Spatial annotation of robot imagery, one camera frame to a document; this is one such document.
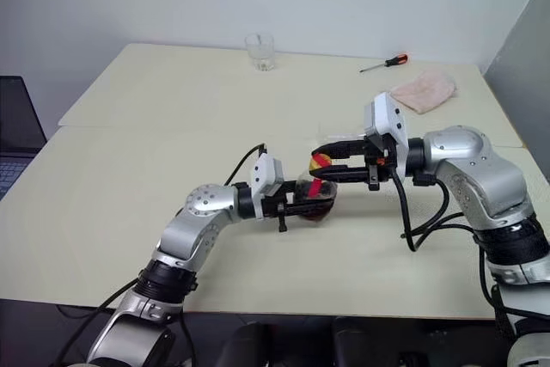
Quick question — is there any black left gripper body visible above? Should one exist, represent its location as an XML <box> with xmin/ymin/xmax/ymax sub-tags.
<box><xmin>261</xmin><ymin>185</ymin><xmax>297</xmax><ymax>233</ymax></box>

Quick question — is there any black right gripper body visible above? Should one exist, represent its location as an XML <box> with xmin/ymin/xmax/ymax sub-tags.
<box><xmin>363</xmin><ymin>132</ymin><xmax>399</xmax><ymax>193</ymax></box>

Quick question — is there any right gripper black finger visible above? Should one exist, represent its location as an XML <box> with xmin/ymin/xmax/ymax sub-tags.
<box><xmin>312</xmin><ymin>138</ymin><xmax>368</xmax><ymax>162</ymax></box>
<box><xmin>315</xmin><ymin>166</ymin><xmax>371</xmax><ymax>185</ymax></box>

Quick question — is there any clear bottle with dark drink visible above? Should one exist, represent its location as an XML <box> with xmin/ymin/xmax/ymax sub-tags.
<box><xmin>296</xmin><ymin>174</ymin><xmax>339</xmax><ymax>223</ymax></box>

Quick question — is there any yellow cap with red tape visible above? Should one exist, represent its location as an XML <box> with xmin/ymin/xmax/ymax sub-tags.
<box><xmin>309</xmin><ymin>152</ymin><xmax>333</xmax><ymax>177</ymax></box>

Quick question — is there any pink cloth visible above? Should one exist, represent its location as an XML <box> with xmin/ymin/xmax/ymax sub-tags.
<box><xmin>389</xmin><ymin>68</ymin><xmax>457</xmax><ymax>114</ymax></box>

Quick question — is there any orange and black screwdriver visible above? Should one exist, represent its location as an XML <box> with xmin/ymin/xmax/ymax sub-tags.
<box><xmin>359</xmin><ymin>52</ymin><xmax>409</xmax><ymax>74</ymax></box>

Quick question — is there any clear glass tumbler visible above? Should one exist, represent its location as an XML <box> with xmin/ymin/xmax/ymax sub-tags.
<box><xmin>244</xmin><ymin>31</ymin><xmax>277</xmax><ymax>73</ymax></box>

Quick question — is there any grey partition panel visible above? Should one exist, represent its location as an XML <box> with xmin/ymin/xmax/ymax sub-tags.
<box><xmin>480</xmin><ymin>0</ymin><xmax>550</xmax><ymax>157</ymax></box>

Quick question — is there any dark laptop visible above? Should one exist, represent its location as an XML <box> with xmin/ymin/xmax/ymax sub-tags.
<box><xmin>0</xmin><ymin>76</ymin><xmax>48</xmax><ymax>203</ymax></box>

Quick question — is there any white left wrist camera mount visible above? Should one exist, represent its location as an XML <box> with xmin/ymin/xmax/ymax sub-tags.
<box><xmin>250</xmin><ymin>154</ymin><xmax>284</xmax><ymax>218</ymax></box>

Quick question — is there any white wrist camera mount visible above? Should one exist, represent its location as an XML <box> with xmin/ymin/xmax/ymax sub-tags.
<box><xmin>363</xmin><ymin>92</ymin><xmax>413</xmax><ymax>179</ymax></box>
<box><xmin>250</xmin><ymin>154</ymin><xmax>284</xmax><ymax>218</ymax></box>

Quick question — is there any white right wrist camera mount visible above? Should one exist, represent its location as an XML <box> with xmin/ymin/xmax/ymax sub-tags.
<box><xmin>363</xmin><ymin>92</ymin><xmax>413</xmax><ymax>179</ymax></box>

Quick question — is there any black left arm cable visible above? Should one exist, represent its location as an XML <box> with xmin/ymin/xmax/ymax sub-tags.
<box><xmin>225</xmin><ymin>142</ymin><xmax>270</xmax><ymax>190</ymax></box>

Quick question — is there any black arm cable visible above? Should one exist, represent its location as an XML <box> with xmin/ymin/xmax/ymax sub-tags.
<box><xmin>388</xmin><ymin>164</ymin><xmax>478</xmax><ymax>253</ymax></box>
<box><xmin>225</xmin><ymin>142</ymin><xmax>270</xmax><ymax>190</ymax></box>

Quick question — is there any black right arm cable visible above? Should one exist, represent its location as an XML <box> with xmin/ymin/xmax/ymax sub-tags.
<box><xmin>388</xmin><ymin>164</ymin><xmax>478</xmax><ymax>253</ymax></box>

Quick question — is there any black cable under table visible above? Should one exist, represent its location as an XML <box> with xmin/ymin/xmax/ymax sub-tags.
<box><xmin>55</xmin><ymin>278</ymin><xmax>145</xmax><ymax>367</ymax></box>

